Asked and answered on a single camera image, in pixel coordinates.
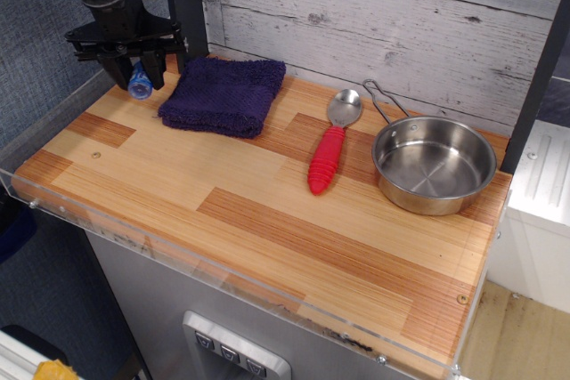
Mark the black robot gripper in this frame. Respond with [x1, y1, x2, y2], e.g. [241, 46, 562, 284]
[65, 0, 186, 90]

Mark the blue gum bottle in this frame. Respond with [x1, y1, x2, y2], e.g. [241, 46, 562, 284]
[127, 61, 153, 101]

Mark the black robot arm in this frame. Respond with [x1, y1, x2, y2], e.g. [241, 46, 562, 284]
[65, 0, 186, 100]

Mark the dark blue object at left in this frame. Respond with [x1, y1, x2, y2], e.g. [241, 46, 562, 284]
[1, 192, 37, 263]

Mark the yellow object at corner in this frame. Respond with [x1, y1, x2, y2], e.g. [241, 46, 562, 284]
[32, 360, 81, 380]

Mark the purple folded towel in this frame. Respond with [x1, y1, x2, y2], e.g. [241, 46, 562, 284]
[158, 58, 286, 139]

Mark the silver cabinet with dispenser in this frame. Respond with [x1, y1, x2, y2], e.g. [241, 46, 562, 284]
[84, 230, 446, 380]

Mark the small stainless steel pan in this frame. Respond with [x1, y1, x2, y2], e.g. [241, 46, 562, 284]
[362, 78, 497, 216]

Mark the clear acrylic table guard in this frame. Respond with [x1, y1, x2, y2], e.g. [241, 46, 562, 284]
[1, 72, 510, 379]

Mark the white side appliance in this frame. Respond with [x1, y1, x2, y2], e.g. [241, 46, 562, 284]
[487, 120, 569, 312]

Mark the dark left vertical post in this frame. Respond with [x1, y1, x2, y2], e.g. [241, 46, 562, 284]
[167, 0, 209, 72]

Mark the dark vertical post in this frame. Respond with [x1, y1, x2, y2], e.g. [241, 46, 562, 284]
[167, 0, 209, 72]
[500, 0, 569, 174]

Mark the red handled metal spoon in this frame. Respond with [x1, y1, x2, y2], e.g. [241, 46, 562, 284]
[307, 89, 362, 196]

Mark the dark right vertical post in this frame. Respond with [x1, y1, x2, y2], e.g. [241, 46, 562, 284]
[500, 0, 569, 174]

